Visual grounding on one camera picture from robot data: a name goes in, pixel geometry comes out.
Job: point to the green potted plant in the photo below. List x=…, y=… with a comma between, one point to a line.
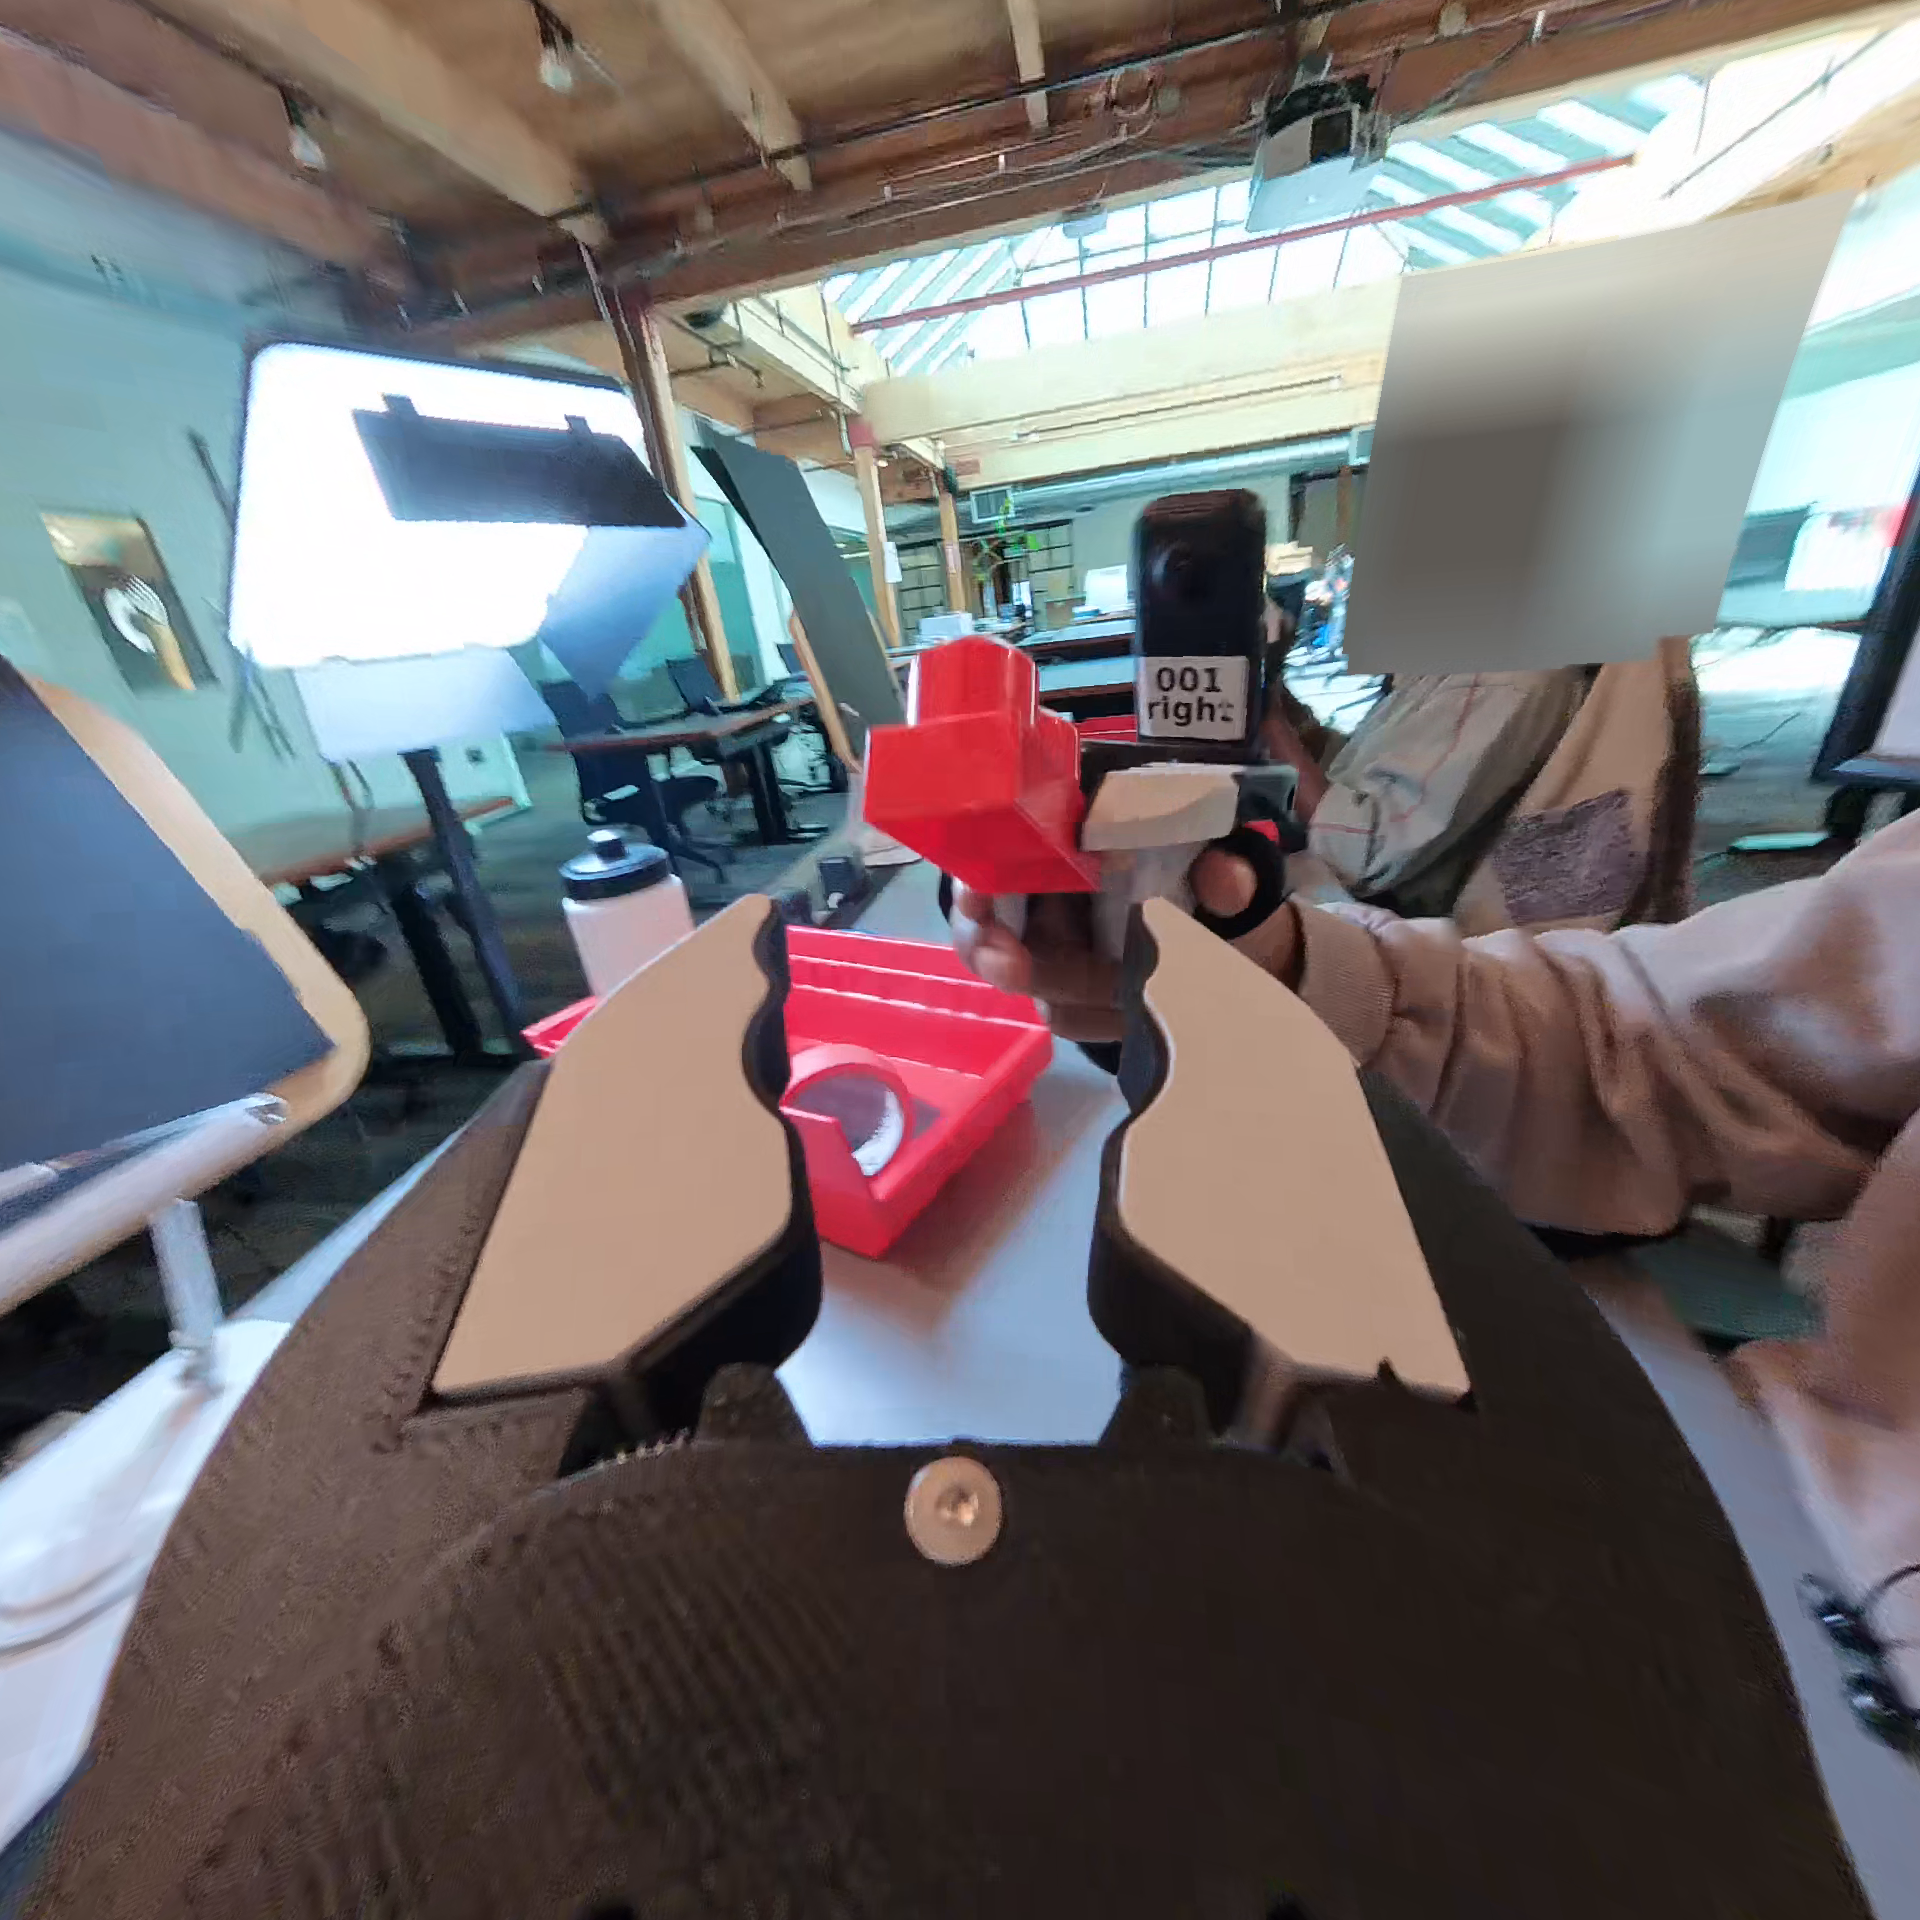
x=1003, y=549

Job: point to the black framed white sign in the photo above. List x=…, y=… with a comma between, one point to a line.
x=1874, y=689

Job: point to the white water bottle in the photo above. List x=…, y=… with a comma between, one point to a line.
x=621, y=930

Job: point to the wooden office desk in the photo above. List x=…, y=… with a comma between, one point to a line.
x=676, y=728

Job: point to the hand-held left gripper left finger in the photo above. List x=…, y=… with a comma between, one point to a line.
x=628, y=1183

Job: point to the red tape roll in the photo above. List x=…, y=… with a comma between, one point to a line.
x=846, y=1065

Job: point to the studio softbox light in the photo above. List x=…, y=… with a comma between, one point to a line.
x=333, y=513

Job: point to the black board with wooden edge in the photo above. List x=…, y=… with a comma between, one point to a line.
x=793, y=556
x=123, y=961

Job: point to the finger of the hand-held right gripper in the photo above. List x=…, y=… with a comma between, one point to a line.
x=1163, y=807

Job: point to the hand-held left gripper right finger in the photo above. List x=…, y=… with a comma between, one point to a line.
x=1279, y=1183

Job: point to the red plastic block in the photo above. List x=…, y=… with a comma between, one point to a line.
x=976, y=782

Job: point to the red plastic bin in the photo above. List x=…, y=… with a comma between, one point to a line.
x=962, y=1037

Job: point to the person's right forearm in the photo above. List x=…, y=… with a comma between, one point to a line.
x=1572, y=1024

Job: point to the framed wall picture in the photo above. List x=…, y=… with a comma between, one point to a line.
x=125, y=612

